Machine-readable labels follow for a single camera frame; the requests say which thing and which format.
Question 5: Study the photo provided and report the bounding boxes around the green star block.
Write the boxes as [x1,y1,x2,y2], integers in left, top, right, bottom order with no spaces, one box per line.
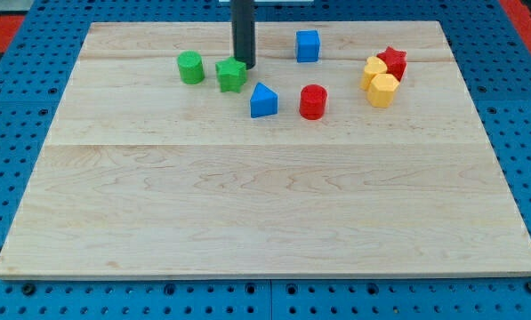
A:
[215,57,246,93]

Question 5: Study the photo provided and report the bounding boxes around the green cylinder block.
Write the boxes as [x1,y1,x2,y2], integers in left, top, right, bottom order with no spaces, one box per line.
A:
[177,51,205,84]

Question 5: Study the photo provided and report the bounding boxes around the red star block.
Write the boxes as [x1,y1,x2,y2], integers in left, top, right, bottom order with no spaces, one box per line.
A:
[376,46,406,81]

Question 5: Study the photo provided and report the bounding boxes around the blue triangle block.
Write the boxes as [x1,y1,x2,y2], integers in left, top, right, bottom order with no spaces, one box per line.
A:
[250,83,278,118]

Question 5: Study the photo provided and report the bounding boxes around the red cylinder block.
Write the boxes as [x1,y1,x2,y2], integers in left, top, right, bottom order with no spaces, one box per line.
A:
[299,84,327,120]

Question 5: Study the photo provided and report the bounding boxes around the light wooden board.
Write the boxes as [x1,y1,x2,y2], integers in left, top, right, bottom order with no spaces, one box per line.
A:
[0,21,531,281]

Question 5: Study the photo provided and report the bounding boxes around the blue cube block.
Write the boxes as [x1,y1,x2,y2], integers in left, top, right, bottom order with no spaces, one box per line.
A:
[295,30,320,63]

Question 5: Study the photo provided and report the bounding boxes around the yellow hexagon block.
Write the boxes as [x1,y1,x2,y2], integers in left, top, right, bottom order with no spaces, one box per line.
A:
[366,74,399,108]

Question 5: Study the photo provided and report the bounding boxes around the yellow heart block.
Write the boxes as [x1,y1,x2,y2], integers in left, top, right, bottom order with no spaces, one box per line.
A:
[359,56,388,91]

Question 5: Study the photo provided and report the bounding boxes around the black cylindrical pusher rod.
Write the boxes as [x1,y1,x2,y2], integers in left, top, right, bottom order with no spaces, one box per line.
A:
[230,0,256,69]

